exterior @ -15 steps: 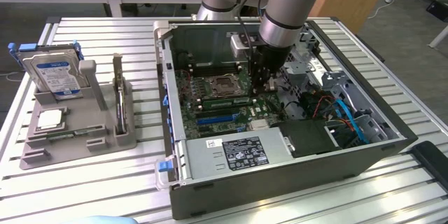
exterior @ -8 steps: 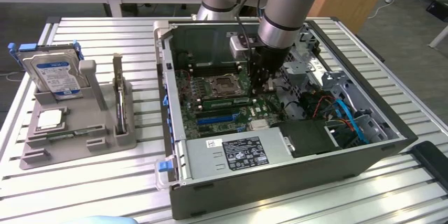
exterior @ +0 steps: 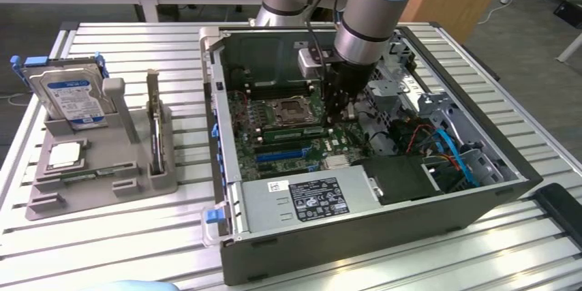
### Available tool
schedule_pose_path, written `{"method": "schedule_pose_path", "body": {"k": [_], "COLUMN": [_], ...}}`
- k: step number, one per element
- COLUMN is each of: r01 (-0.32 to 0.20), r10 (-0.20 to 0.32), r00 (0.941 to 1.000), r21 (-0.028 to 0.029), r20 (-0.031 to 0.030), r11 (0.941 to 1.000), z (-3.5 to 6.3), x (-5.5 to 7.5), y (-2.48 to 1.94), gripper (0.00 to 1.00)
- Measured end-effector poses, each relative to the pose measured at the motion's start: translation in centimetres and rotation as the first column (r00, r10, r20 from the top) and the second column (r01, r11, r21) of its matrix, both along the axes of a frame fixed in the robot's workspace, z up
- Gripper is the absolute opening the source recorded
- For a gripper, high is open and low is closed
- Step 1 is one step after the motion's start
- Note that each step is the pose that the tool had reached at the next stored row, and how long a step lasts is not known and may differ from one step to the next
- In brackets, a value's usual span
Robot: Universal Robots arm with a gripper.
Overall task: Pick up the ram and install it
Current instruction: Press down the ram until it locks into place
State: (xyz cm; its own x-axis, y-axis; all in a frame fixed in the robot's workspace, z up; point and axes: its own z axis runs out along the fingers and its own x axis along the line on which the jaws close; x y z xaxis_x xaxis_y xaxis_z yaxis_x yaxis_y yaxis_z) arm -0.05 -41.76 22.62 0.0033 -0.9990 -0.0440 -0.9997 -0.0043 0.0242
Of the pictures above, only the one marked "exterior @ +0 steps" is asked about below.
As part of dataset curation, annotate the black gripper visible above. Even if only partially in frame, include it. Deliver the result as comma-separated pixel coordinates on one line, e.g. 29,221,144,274
321,60,377,125

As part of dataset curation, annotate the green RAM stick with label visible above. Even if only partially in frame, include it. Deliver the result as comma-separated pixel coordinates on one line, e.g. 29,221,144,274
260,126,327,144

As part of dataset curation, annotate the green motherboard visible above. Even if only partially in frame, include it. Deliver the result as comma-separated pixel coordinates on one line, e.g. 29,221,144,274
221,89,380,182

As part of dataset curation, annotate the blue expansion slot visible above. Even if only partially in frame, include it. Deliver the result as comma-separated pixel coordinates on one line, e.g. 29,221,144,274
255,149,307,165

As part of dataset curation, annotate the metal disk bay cage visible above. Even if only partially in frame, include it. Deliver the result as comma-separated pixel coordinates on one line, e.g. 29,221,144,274
416,92,520,187

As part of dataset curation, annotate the wooden cabinet panel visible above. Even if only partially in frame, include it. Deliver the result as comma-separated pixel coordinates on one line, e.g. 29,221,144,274
399,0,502,46

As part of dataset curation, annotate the grey power supply with label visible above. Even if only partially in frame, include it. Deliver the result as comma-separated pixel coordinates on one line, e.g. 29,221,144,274
239,166,379,234

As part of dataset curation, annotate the black open PC case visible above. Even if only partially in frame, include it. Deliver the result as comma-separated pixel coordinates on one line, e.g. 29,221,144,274
199,21,544,287

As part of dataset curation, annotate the blue case latch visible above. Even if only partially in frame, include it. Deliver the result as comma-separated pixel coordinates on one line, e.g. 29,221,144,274
204,209,224,226

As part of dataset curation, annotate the black box on floor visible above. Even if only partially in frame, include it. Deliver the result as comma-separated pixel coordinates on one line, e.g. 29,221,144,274
552,0,582,30

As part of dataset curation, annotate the grey parts rack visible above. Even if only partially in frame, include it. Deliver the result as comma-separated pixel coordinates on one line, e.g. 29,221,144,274
24,77,184,222

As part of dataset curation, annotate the black table corner cap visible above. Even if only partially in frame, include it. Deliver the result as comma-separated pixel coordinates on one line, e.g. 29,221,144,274
532,183,582,238

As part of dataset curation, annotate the hard disk blue label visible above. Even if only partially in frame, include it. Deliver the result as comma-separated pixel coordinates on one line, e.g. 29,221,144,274
28,68,116,132

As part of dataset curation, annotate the silver CPU chip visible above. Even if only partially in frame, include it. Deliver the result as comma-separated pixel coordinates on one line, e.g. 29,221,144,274
46,142,86,170

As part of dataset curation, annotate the light blue rounded object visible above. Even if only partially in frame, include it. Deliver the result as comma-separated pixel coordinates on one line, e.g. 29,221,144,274
76,279,181,291

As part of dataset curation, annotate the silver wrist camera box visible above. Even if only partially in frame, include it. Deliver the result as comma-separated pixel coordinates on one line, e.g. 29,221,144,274
296,47,337,79

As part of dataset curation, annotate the CPU socket metal frame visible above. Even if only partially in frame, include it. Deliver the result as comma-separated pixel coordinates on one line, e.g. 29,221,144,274
269,97,323,127

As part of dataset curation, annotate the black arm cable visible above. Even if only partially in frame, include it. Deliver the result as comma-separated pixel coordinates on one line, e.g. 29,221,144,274
303,0,347,67

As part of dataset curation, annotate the blue SATA wire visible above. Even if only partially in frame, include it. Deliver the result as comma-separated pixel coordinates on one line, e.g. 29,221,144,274
432,126,479,189

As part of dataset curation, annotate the white floor cable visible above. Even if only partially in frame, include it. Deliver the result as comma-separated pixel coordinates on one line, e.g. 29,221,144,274
475,0,511,25

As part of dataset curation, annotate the graphics card metal bracket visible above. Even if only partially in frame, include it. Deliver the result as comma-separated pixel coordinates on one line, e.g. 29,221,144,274
145,68,168,175

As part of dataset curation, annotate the blue disk carrier frame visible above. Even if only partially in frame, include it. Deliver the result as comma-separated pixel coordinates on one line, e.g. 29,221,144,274
9,51,108,88

